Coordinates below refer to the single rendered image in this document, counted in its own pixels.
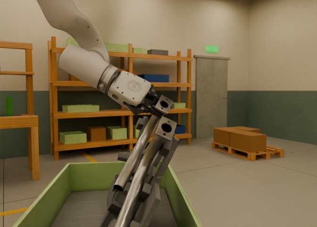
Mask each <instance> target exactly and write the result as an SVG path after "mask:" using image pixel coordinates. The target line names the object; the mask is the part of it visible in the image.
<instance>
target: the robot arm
mask: <svg viewBox="0 0 317 227"><path fill-rule="evenodd" d="M37 2H38V4H39V6H40V8H41V10H42V12H43V14H44V16H45V18H46V20H47V21H48V23H49V24H50V25H51V26H52V27H53V28H56V29H59V30H62V31H64V32H66V33H68V34H69V35H71V36H72V37H73V38H74V39H75V40H76V42H77V43H78V44H79V46H77V45H76V44H73V43H72V44H70V45H68V46H67V47H66V48H65V49H64V51H63V52H62V54H61V56H60V58H59V62H58V65H59V68H60V69H62V70H64V71H66V72H67V73H69V74H71V75H73V76H74V77H76V78H78V79H80V80H82V81H83V82H85V83H87V84H89V85H90V86H92V87H94V88H96V89H98V90H99V91H101V92H103V93H106V92H107V93H108V96H109V97H110V98H112V99H113V100H114V101H116V102H117V103H119V104H120V105H122V106H123V107H125V108H127V109H128V110H130V111H131V112H132V113H133V114H134V115H135V116H137V115H139V114H141V113H151V114H152V115H154V116H156V117H158V118H161V117H162V116H163V115H164V113H162V112H160V111H158V110H156V109H155V106H154V105H153V106H151V105H150V104H148V103H147V102H145V101H144V99H145V98H146V99H148V100H150V101H152V102H154V104H155V105H156V104H157V103H158V101H159V99H160V98H159V97H158V95H157V94H156V92H155V90H154V85H152V84H151V83H150V82H148V81H146V80H144V79H143V78H140V77H138V76H136V75H134V74H131V73H129V72H126V71H122V72H121V71H119V69H118V68H117V67H115V66H113V65H111V64H110V63H109V62H110V60H109V54H108V51H107V48H106V46H105V44H104V41H103V39H102V37H101V35H100V33H99V31H98V30H97V28H96V27H95V25H94V24H93V23H92V22H91V21H90V20H89V19H88V18H87V17H86V16H84V15H83V14H82V13H81V12H80V11H79V10H78V9H77V7H76V6H75V4H74V1H73V0H37ZM149 95H150V96H149Z"/></svg>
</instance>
